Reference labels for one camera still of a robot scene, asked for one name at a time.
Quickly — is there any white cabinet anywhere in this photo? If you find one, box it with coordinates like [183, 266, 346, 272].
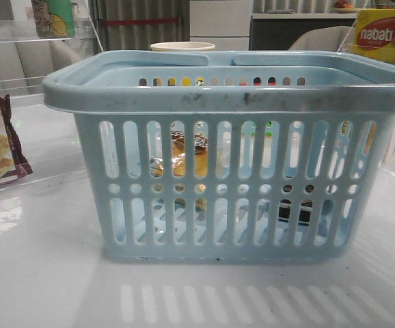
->
[189, 1, 253, 51]

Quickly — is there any left clear acrylic shelf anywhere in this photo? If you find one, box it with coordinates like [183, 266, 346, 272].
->
[0, 18, 96, 220]

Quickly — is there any light blue plastic basket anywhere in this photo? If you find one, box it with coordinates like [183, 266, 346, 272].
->
[43, 51, 395, 261]

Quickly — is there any black tissue pack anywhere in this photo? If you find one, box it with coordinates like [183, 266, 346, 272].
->
[278, 199, 313, 226]

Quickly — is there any yellow popcorn paper cup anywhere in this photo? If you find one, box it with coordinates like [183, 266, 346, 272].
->
[150, 41, 215, 52]

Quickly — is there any yellow nabati wafer box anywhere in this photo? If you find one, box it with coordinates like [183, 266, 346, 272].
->
[351, 8, 395, 65]

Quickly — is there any bread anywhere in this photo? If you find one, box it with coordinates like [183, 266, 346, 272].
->
[149, 129, 232, 211]

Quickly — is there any red barrier belt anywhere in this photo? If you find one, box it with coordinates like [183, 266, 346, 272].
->
[102, 18, 179, 26]

